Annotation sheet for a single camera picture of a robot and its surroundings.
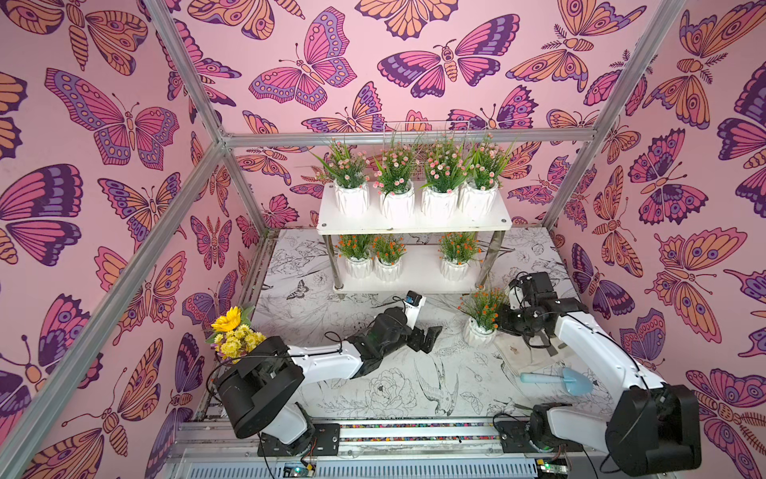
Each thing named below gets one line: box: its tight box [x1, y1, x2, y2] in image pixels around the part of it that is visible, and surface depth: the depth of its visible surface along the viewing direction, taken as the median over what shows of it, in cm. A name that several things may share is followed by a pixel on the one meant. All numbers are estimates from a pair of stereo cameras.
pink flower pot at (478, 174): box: [457, 133, 513, 217], surface depth 72 cm
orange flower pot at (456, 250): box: [437, 232, 484, 282], surface depth 92 cm
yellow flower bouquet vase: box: [205, 305, 268, 365], surface depth 69 cm
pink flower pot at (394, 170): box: [373, 141, 418, 221], surface depth 69 cm
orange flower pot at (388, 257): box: [372, 236, 407, 283], surface depth 94 cm
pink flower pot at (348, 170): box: [311, 140, 371, 217], surface depth 74 cm
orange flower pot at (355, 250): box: [335, 234, 373, 279], surface depth 92 cm
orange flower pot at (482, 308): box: [456, 287, 509, 348], surface depth 84 cm
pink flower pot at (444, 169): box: [419, 136, 466, 219], surface depth 69 cm
